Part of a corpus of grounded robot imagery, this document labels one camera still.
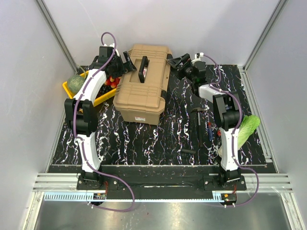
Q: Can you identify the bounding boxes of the green netted melon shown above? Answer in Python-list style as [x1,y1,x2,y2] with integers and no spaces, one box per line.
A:
[67,75,85,94]

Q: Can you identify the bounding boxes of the napa cabbage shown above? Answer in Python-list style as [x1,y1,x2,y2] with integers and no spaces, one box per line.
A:
[218,115,261,159]

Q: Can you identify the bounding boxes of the tan plastic tool box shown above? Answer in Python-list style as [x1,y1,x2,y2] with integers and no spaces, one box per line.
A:
[113,44,172,125]

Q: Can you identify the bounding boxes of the dark purple grape bunch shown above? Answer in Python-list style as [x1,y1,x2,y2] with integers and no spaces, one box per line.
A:
[98,84,112,97]

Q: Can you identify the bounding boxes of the short black cylinder bit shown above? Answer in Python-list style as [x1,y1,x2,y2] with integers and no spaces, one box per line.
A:
[181,149,196,154]

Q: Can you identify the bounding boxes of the yellow plastic fruit tray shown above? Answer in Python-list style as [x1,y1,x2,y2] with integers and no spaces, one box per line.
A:
[62,69,118,106]

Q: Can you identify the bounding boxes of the black handled claw hammer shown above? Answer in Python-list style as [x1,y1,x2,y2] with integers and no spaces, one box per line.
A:
[191,107,208,149]

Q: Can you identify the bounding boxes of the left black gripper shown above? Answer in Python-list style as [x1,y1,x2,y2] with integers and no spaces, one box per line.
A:
[109,52,136,79]

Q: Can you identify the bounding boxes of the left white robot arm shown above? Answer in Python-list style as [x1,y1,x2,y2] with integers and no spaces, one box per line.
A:
[64,43,136,189]

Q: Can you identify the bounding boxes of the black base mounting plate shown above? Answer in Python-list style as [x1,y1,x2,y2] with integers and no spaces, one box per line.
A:
[77,165,247,200]

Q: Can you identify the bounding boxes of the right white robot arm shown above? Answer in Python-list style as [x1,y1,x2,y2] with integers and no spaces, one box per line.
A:
[166,53,242,190]

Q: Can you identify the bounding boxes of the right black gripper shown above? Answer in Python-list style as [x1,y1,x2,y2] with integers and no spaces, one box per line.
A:
[165,54,195,83]

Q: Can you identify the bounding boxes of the red blue screwdriver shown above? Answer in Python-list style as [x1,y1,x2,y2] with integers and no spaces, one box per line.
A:
[208,122,213,141]

